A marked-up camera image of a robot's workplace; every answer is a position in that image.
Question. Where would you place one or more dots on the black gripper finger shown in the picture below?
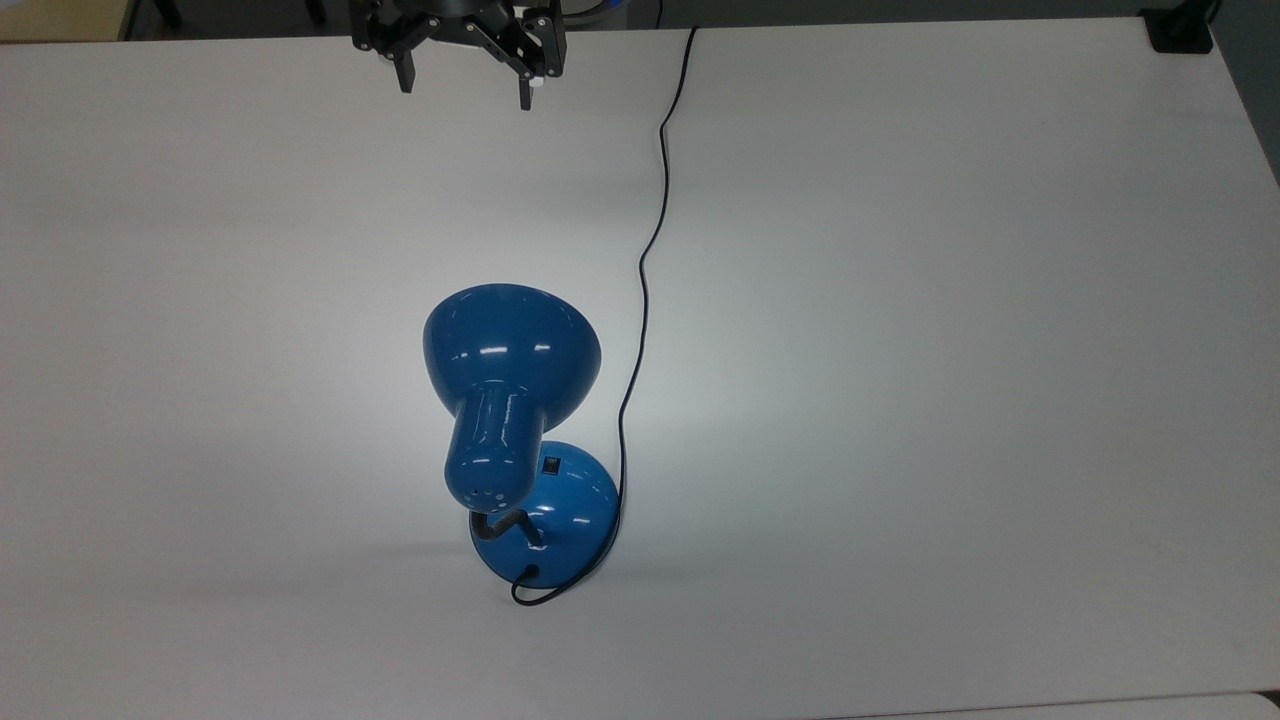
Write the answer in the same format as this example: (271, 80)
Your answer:
(402, 56)
(528, 68)

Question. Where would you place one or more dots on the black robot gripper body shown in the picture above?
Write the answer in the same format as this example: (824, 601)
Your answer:
(462, 12)

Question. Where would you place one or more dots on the blue desk lamp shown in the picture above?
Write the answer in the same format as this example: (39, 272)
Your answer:
(515, 400)

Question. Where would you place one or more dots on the black table clamp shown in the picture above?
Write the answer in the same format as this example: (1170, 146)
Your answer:
(1180, 28)

